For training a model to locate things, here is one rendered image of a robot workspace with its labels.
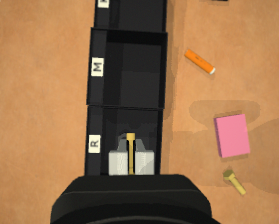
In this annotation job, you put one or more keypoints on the black rack of bins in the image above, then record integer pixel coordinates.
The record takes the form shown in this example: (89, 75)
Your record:
(126, 79)

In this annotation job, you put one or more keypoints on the gold bolt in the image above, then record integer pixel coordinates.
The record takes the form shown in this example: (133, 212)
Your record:
(229, 175)
(130, 137)

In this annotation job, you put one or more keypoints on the pink sticky note pad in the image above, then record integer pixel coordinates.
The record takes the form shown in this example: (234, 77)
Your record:
(231, 135)

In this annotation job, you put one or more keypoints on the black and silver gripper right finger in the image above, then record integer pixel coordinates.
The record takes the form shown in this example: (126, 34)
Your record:
(143, 160)

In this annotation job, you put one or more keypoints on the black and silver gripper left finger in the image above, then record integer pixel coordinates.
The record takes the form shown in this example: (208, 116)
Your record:
(119, 159)

